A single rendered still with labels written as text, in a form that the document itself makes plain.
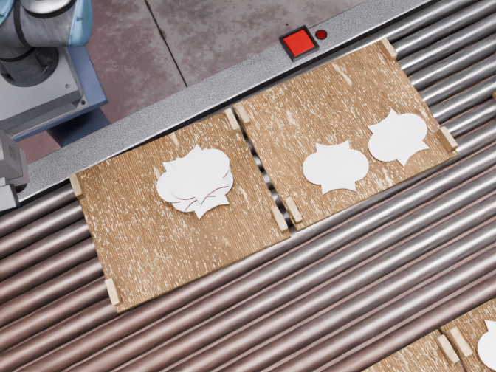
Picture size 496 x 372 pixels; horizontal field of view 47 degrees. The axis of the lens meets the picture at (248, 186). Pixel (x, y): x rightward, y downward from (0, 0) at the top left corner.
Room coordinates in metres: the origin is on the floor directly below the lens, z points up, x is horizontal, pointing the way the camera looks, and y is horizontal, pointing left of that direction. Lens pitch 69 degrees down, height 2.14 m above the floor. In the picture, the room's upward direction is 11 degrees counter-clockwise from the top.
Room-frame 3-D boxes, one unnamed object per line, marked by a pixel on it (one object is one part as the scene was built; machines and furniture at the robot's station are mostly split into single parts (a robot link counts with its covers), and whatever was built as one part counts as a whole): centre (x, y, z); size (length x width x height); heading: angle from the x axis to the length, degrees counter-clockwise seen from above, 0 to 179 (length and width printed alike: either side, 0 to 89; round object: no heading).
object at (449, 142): (0.48, -0.47, 0.95); 0.06 x 0.02 x 0.03; 15
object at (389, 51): (0.74, -0.40, 0.95); 0.06 x 0.02 x 0.03; 15
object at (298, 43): (0.82, -0.19, 0.92); 0.06 x 0.06 x 0.01; 17
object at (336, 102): (0.56, -0.24, 0.93); 0.41 x 0.35 x 0.02; 105
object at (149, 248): (0.45, 0.17, 0.93); 0.41 x 0.35 x 0.02; 103
